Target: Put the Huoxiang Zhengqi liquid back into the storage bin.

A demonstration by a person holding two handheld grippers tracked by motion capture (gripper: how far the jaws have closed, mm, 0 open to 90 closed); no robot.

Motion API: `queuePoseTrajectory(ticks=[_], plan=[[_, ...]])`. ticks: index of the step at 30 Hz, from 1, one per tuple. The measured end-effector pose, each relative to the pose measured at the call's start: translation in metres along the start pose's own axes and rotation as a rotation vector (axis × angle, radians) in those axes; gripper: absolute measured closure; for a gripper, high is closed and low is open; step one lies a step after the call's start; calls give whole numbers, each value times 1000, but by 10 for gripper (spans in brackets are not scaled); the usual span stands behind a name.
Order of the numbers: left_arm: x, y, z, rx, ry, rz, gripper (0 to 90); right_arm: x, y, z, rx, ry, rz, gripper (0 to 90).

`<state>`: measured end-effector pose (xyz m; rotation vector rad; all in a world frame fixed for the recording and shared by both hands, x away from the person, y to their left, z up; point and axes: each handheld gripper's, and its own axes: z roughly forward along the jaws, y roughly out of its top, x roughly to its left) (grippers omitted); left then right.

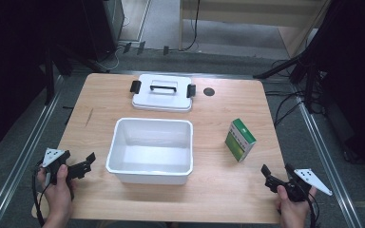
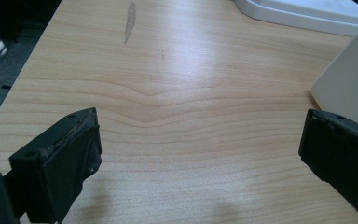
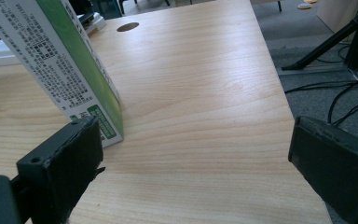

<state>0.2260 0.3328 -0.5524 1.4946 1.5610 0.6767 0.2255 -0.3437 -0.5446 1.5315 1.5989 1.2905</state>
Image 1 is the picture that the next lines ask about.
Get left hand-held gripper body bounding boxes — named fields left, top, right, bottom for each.
left=33, top=147, right=74, bottom=186

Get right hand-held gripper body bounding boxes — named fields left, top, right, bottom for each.
left=277, top=168, right=334, bottom=203

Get green and white carton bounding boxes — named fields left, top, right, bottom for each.
left=223, top=118, right=258, bottom=163

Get white plastic storage box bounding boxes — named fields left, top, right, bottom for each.
left=105, top=117, right=195, bottom=186

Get white lid with black handle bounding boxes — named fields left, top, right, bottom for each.
left=129, top=73, right=197, bottom=113

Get person's right hand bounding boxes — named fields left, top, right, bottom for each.
left=274, top=184, right=318, bottom=228

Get person's left hand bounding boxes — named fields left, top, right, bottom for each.
left=36, top=163, right=77, bottom=220

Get black metal stand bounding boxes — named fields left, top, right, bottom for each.
left=43, top=44, right=77, bottom=106

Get dark round table grommet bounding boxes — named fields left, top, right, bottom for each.
left=202, top=86, right=216, bottom=98

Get dark curtain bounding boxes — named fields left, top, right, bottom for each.
left=0, top=0, right=86, bottom=158
left=307, top=0, right=365, bottom=176

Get black tripod stand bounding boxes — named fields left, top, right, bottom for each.
left=252, top=47, right=319, bottom=114

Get black cabinet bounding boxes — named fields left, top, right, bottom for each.
left=54, top=0, right=125, bottom=64

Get light wooden furniture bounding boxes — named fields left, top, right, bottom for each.
left=178, top=0, right=333, bottom=59

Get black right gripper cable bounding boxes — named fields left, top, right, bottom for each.
left=305, top=191, right=320, bottom=228

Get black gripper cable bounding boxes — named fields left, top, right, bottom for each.
left=31, top=161, right=52, bottom=228
left=305, top=191, right=320, bottom=228

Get metal floor rail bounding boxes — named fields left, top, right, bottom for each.
left=0, top=74, right=66, bottom=228
left=290, top=83, right=364, bottom=228

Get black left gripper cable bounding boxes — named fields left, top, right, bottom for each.
left=31, top=161, right=52, bottom=228

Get black floor cables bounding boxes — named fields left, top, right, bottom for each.
left=264, top=58, right=327, bottom=128

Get black hanging cable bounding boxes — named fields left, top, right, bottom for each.
left=182, top=0, right=202, bottom=52

